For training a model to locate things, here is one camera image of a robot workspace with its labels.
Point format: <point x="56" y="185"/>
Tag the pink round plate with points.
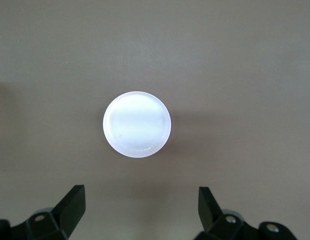
<point x="137" y="125"/>

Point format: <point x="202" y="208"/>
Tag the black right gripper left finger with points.
<point x="70" y="212"/>

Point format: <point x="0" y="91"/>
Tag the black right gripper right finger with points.
<point x="211" y="215"/>

